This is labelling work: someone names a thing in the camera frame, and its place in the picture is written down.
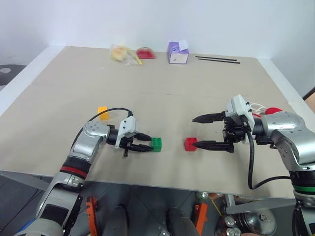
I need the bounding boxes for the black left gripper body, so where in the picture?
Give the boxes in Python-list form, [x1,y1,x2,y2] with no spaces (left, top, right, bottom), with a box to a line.
[120,132,139,157]

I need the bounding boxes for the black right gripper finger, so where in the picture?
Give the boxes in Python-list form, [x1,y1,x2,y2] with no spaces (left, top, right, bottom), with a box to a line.
[191,112,225,124]
[192,140,233,151]

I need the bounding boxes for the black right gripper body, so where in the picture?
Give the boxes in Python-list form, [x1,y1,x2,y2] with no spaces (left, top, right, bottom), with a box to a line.
[221,110,250,154]

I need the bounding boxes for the green toy cube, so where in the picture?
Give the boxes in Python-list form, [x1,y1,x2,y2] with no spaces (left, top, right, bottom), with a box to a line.
[150,137,163,153]

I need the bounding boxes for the red toy cube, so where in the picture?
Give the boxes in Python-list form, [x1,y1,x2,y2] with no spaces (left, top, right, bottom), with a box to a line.
[184,137,198,152]

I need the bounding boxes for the yellow toy cube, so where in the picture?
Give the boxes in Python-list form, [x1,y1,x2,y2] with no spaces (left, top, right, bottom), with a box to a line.
[97,106,110,121]

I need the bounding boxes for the red round object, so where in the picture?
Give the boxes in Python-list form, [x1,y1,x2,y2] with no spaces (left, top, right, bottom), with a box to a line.
[254,106,284,119]

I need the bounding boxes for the green drink can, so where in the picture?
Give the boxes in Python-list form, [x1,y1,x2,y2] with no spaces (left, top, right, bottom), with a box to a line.
[195,191,210,201]

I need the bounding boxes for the thin black stick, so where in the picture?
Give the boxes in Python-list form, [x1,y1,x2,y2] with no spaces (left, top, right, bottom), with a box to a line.
[195,56,238,61]
[197,58,241,65]

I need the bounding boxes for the purple tissue box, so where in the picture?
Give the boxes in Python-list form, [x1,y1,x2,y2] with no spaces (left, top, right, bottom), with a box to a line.
[167,40,190,65]

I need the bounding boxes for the orange clamp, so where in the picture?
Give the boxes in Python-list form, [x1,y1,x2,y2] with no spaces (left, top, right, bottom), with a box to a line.
[194,202,208,235]
[84,195,98,236]

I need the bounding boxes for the silver drink can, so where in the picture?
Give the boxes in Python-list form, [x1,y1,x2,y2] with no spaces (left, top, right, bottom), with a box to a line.
[224,215,237,228]
[225,226,243,236]

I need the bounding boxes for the brown board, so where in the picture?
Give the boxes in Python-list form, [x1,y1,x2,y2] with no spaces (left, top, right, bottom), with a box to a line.
[303,88,315,101]

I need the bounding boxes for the red fruit slice in bag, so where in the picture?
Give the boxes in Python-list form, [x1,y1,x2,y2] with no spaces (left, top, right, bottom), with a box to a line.
[136,46,158,60]

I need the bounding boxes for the clear bag with yellow food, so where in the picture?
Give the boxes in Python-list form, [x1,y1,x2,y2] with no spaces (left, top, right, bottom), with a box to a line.
[109,44,144,67]

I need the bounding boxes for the silver round metal part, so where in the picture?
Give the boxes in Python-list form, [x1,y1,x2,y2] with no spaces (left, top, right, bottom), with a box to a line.
[242,210,277,235]

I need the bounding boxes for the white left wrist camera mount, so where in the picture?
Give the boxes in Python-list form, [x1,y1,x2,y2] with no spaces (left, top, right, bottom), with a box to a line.
[114,117,138,148]

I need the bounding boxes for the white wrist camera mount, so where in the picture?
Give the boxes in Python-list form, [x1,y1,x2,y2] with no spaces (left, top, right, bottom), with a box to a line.
[114,117,138,148]
[225,94,255,145]

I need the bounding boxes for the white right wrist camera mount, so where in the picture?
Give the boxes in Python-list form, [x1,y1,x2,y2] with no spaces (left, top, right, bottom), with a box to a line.
[225,94,255,145]

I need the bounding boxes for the white cable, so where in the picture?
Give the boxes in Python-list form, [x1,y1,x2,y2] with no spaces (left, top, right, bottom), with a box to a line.
[248,101,268,116]

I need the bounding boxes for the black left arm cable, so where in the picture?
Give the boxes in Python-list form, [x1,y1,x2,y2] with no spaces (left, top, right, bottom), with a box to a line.
[87,107,134,123]

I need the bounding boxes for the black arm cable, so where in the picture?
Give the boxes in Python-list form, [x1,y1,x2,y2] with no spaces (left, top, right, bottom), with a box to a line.
[246,118,292,190]
[87,107,134,123]

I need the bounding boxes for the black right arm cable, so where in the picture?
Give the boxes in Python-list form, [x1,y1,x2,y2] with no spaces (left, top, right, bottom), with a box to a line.
[246,118,292,190]

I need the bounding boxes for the grey metal table frame bar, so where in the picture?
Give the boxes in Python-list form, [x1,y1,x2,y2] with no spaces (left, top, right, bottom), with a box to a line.
[224,193,297,215]

